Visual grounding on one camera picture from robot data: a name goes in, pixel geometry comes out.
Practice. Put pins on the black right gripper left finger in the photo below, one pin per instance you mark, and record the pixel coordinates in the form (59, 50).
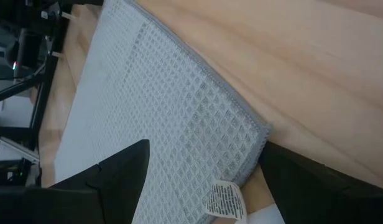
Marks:
(123, 174)

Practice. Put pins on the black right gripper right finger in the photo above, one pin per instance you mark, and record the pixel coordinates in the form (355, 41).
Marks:
(309, 193)

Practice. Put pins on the grey waffle microfiber towel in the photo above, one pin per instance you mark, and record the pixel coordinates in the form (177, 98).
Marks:
(154, 102)

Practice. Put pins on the white printed towel label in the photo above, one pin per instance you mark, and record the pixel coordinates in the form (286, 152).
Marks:
(225, 200)

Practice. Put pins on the silver aluminium rail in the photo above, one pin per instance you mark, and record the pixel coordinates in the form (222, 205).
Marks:
(17, 149)

